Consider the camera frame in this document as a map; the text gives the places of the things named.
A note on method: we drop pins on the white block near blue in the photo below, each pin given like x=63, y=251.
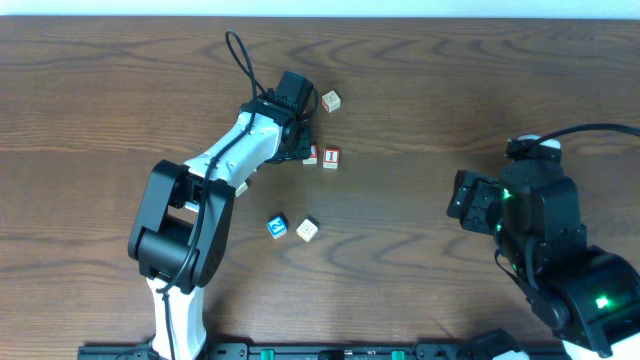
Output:
x=307, y=230

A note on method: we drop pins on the blue number 2 block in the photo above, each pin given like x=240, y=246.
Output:
x=277, y=226

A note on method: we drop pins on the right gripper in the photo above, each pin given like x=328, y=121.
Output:
x=476, y=201

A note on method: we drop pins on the white block with red side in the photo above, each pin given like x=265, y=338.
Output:
x=331, y=101

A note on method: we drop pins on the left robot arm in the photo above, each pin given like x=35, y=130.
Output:
x=181, y=229

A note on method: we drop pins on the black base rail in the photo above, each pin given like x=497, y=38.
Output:
x=422, y=351

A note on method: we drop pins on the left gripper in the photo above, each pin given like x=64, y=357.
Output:
x=304, y=142

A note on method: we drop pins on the red letter I block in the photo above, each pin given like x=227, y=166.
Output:
x=331, y=158

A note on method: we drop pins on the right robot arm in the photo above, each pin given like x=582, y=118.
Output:
x=587, y=296

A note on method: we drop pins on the red letter A block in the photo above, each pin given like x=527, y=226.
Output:
x=313, y=157

